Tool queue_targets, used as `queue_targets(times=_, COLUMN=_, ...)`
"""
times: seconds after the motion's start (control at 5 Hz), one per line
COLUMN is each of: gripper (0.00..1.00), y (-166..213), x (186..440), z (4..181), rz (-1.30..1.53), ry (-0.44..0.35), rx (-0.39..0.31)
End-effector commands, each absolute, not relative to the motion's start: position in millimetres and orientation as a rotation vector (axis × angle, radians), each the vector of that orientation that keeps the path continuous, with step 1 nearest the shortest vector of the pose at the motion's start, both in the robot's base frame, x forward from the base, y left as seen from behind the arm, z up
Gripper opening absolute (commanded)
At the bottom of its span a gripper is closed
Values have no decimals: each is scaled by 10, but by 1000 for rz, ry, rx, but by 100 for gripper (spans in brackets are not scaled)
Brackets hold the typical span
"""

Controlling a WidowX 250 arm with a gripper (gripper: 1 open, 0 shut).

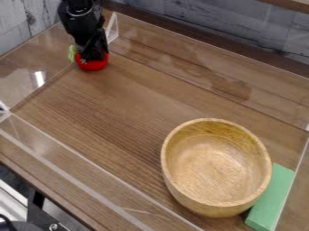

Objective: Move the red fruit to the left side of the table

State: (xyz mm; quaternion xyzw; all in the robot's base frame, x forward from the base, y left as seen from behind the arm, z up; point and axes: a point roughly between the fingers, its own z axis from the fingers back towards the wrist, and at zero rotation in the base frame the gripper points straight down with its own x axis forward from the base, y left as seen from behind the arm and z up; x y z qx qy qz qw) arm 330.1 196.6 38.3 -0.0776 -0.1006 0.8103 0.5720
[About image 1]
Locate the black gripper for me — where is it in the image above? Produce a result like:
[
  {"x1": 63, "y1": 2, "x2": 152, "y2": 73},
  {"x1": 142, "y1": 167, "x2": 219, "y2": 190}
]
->
[{"x1": 56, "y1": 0, "x2": 108, "y2": 60}]

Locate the red plush strawberry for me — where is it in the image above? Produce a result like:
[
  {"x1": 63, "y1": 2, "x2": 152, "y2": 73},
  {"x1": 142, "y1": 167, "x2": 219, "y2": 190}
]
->
[{"x1": 68, "y1": 45, "x2": 108, "y2": 71}]

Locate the wooden bowl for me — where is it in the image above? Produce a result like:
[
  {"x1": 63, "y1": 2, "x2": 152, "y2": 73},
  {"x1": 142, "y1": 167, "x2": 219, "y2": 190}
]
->
[{"x1": 161, "y1": 118, "x2": 272, "y2": 217}]

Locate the green rectangular block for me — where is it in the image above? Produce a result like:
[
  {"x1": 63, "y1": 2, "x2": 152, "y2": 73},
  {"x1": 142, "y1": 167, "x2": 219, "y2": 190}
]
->
[{"x1": 245, "y1": 163, "x2": 294, "y2": 231}]

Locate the clear acrylic corner bracket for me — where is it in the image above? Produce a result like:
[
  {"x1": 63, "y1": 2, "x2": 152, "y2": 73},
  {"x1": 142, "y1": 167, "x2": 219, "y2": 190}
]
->
[{"x1": 106, "y1": 13, "x2": 118, "y2": 43}]

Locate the clear acrylic enclosure wall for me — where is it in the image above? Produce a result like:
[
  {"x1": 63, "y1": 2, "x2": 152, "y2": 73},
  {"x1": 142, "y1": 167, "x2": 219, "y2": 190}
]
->
[{"x1": 0, "y1": 14, "x2": 309, "y2": 231}]

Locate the black table leg frame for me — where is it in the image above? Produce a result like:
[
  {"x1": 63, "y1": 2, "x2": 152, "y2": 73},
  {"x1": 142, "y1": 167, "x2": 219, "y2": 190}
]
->
[{"x1": 27, "y1": 189, "x2": 87, "y2": 231}]

